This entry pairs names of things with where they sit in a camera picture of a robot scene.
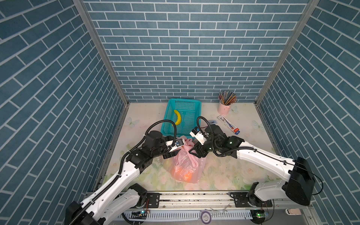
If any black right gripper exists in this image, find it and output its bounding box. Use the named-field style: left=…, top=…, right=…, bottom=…
left=187, top=136, right=221, bottom=157

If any pink plastic bag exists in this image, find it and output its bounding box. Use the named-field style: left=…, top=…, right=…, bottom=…
left=163, top=136, right=206, bottom=184

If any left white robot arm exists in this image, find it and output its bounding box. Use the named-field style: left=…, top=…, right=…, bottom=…
left=64, top=131, right=185, bottom=225

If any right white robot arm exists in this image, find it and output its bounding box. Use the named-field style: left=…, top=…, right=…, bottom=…
left=189, top=125, right=316, bottom=207

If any yellow banana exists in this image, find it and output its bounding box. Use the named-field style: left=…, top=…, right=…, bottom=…
left=173, top=110, right=182, bottom=126

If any teal plastic basket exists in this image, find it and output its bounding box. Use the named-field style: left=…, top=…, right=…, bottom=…
left=164, top=98, right=202, bottom=138

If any pink metal pencil bucket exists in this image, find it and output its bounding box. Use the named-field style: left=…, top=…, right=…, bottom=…
left=217, top=102, right=231, bottom=115

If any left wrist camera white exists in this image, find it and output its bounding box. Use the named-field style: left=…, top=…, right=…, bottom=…
left=166, top=138, right=184, bottom=149

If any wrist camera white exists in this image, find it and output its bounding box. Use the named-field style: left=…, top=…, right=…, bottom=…
left=166, top=138, right=184, bottom=149
left=190, top=127, right=206, bottom=145

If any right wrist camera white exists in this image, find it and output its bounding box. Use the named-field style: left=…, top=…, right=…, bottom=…
left=190, top=127, right=206, bottom=145

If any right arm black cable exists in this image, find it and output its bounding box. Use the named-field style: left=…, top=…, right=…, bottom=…
left=196, top=116, right=242, bottom=157

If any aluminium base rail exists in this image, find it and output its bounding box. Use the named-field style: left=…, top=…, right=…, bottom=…
left=114, top=191, right=311, bottom=221

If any left corner aluminium post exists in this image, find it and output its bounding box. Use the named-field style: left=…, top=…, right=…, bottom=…
left=73, top=0, right=129, bottom=107

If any corner aluminium post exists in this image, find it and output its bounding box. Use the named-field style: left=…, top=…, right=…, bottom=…
left=255, top=0, right=319, bottom=107
left=73, top=0, right=129, bottom=107

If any right corner aluminium post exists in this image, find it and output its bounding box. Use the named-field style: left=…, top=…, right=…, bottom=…
left=255, top=0, right=319, bottom=107

